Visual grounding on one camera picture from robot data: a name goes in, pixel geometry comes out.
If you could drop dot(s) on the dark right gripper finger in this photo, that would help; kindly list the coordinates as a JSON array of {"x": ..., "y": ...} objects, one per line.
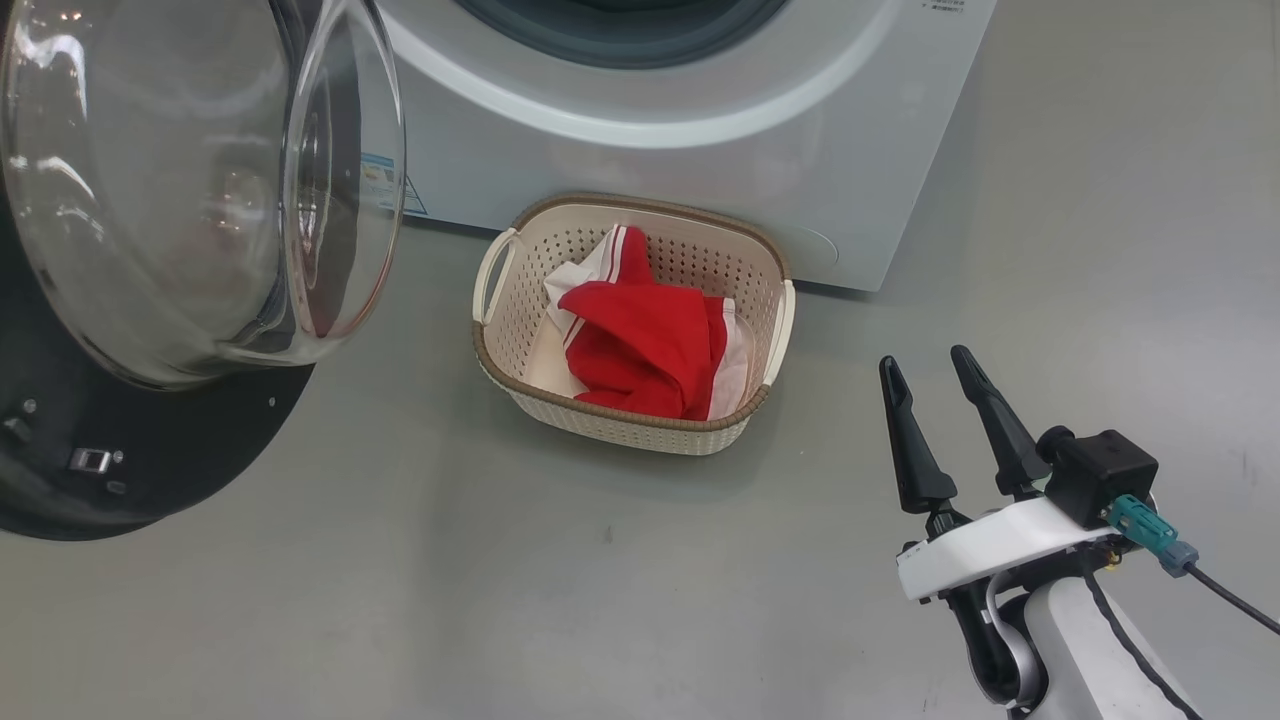
[
  {"x": 1005, "y": 440},
  {"x": 915, "y": 460}
]

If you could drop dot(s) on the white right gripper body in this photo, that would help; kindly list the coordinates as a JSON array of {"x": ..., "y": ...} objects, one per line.
[{"x": 990, "y": 550}]

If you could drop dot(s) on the red and white shorts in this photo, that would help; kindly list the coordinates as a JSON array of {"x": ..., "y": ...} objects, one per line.
[
  {"x": 625, "y": 255},
  {"x": 640, "y": 345}
]

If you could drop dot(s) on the black round glass washer door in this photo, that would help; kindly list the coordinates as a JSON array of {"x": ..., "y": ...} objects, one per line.
[{"x": 150, "y": 200}]

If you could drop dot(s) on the cream perforated laundry basket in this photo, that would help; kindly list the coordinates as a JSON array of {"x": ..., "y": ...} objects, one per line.
[{"x": 620, "y": 430}]

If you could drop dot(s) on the white front-load washing machine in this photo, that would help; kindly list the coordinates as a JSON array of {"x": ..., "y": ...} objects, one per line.
[{"x": 700, "y": 160}]

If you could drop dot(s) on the grey rubber door seal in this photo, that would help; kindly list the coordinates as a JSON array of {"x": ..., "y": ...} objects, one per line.
[{"x": 620, "y": 40}]

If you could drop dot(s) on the blue energy label sticker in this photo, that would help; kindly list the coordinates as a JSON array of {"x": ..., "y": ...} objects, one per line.
[{"x": 415, "y": 195}]

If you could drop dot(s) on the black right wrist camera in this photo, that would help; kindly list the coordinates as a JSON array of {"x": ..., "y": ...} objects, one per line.
[{"x": 1100, "y": 475}]

